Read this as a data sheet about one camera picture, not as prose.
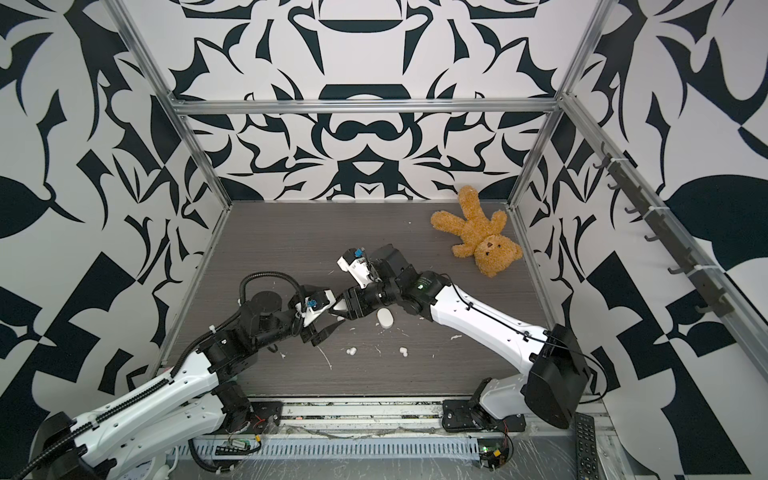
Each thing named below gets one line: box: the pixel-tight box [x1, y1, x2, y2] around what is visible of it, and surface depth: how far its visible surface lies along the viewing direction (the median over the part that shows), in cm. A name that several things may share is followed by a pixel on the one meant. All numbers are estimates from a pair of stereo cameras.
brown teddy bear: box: [431, 185, 523, 277], surface depth 104 cm
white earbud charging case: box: [376, 307, 395, 329], surface depth 90 cm
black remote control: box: [575, 412, 600, 480], surface depth 70 cm
